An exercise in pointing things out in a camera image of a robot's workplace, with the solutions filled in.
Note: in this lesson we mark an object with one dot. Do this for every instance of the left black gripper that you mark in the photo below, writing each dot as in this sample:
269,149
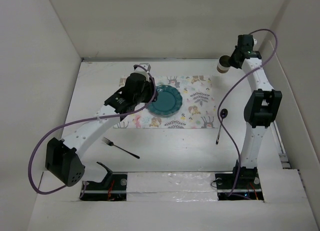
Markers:
149,85

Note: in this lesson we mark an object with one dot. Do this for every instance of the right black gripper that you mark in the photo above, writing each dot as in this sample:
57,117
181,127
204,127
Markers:
233,63

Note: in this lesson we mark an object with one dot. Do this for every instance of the brown paper cup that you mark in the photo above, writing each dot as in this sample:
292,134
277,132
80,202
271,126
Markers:
223,65

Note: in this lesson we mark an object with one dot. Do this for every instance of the teal scalloped plate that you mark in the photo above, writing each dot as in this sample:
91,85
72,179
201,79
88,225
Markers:
168,102

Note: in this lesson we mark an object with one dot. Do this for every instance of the animal print cloth napkin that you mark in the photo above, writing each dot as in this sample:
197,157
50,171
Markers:
197,110

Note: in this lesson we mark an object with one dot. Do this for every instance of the metal spoon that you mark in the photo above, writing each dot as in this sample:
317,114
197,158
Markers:
223,114

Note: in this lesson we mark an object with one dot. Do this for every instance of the black metal fork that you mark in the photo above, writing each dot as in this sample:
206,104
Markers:
111,144

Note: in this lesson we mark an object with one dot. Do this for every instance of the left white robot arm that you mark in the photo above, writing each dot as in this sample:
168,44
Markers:
63,156

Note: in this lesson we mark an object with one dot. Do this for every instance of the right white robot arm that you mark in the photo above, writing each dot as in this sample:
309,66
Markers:
261,109

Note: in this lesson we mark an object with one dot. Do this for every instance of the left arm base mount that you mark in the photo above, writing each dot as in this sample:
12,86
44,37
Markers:
112,188

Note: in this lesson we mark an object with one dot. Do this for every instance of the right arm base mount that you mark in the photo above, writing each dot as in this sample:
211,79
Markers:
239,184

